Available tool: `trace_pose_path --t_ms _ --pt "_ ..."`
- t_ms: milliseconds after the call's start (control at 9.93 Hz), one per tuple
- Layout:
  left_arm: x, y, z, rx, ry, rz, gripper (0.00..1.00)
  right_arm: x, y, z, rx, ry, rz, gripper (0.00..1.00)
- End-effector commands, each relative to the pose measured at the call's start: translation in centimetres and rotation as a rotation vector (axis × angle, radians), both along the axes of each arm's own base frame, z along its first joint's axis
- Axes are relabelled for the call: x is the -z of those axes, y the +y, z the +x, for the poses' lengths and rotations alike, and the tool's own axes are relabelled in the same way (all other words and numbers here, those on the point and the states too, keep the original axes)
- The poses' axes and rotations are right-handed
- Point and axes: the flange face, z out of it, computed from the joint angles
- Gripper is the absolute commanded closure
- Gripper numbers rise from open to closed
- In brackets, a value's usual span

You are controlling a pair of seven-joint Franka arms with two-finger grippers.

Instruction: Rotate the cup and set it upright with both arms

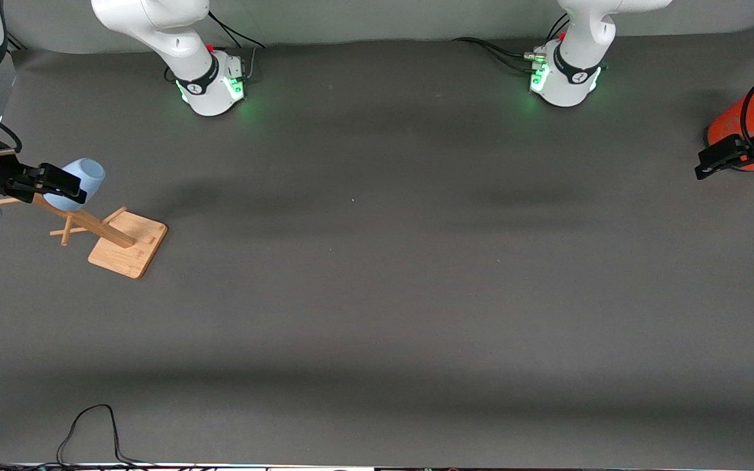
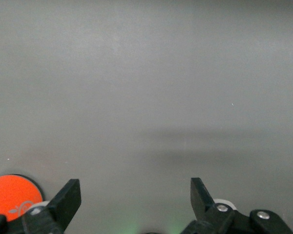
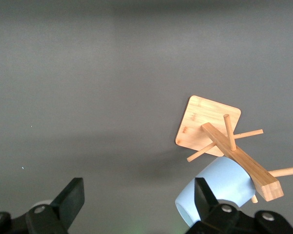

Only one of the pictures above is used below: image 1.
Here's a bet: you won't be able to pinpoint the light blue cup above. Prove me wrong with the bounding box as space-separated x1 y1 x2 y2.
43 158 107 212

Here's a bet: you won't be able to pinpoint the wooden cup rack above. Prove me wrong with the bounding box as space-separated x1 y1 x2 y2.
0 193 168 280

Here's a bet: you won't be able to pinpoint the orange cylindrical can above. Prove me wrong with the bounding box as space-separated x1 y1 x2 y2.
706 65 754 172

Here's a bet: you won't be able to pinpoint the dark grey table mat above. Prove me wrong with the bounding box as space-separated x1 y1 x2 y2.
0 23 754 468

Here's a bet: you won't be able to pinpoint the black arm base cables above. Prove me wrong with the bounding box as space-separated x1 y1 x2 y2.
452 13 571 76
207 10 266 82

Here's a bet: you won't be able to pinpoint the thin black floor cable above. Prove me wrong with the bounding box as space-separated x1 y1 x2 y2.
56 404 155 468

